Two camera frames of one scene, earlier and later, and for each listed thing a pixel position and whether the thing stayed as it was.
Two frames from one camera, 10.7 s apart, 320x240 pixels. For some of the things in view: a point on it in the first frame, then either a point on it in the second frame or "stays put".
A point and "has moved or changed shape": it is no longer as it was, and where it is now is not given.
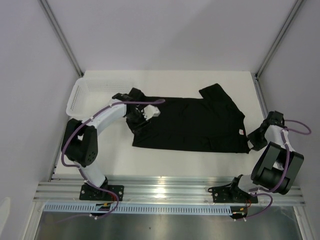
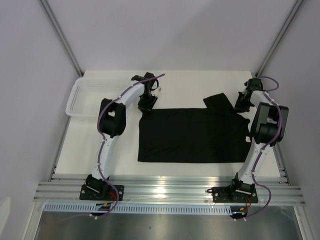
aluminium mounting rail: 66,190 stays put
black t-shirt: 211,124 has moved or changed shape
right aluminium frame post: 274,48 stays put
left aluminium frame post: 53,20 stays put
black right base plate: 232,195 stays put
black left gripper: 139,128 to 149,107
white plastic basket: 88,94 stays put
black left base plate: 88,192 stays put
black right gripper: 256,145 to 237,107
